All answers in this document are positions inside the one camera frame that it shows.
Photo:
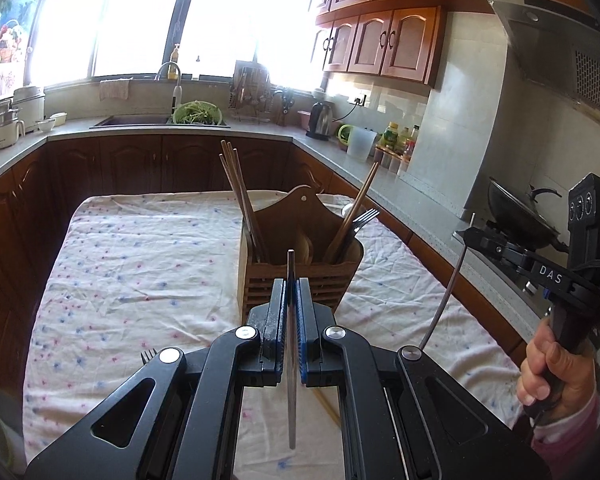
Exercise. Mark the yellow soap bottle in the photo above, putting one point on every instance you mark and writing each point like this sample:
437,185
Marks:
173,65

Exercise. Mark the wooden spoon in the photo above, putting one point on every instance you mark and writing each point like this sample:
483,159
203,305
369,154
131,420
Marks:
305,249

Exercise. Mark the dark wooden base cabinets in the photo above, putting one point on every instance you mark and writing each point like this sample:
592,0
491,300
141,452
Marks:
130,165

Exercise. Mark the white rice cooker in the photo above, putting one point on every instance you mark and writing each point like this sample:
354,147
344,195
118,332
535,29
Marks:
30,107

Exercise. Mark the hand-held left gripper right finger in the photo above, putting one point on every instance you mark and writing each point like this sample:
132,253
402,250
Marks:
302,330

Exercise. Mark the cooking oil bottle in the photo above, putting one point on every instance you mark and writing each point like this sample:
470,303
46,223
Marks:
403,141

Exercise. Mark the black wok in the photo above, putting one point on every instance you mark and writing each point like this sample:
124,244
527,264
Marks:
515,210

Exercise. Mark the green colander with vegetables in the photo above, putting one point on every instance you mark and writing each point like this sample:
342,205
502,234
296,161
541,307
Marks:
197,114

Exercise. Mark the steel electric kettle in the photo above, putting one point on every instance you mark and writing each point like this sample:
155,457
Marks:
320,121

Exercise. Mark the wall power outlet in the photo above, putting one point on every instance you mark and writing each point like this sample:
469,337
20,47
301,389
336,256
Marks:
360,99

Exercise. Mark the steel fork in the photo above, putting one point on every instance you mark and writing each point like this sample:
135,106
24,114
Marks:
149,357
362,222

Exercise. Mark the steel range hood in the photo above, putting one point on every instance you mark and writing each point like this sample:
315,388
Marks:
555,45

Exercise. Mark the wooden utensil holder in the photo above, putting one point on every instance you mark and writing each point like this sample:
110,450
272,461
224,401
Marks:
300,285

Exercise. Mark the white bowl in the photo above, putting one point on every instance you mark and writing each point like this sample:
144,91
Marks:
58,119
45,126

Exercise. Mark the person's right hand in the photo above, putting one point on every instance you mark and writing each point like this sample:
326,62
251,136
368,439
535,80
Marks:
537,370

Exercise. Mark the green plastic cup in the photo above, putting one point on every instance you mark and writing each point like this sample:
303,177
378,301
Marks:
344,135

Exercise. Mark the short wooden wall cabinets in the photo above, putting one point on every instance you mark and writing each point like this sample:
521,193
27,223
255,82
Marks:
380,42

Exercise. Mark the chrome sink faucet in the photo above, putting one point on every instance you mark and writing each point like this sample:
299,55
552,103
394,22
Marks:
176,72

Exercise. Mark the floral tablecloth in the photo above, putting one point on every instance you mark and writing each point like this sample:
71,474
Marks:
145,270

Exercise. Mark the steel kitchen sink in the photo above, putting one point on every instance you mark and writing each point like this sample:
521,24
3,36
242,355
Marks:
130,121

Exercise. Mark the white blender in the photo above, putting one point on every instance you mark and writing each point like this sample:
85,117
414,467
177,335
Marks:
7,132

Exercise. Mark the steel utensil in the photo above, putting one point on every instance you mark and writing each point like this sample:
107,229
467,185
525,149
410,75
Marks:
292,410

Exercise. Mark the pink plastic container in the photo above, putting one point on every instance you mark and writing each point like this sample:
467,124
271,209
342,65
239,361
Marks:
304,121

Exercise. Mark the person's right forearm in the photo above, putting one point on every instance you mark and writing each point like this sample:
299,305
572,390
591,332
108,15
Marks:
575,430

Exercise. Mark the large kitchen window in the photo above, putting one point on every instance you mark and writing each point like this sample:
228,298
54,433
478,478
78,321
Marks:
130,15

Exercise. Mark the row of spice jars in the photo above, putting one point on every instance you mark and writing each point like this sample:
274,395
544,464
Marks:
389,159

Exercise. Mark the hanging dish towel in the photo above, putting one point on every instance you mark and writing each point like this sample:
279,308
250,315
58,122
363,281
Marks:
114,90

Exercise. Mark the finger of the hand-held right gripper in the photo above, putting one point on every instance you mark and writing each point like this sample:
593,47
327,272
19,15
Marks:
490,246

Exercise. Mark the translucent plastic pitcher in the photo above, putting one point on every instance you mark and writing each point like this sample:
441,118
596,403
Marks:
361,145

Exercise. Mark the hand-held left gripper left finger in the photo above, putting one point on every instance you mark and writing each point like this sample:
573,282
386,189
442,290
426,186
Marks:
280,330

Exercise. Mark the steel spoon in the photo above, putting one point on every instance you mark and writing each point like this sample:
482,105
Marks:
348,208

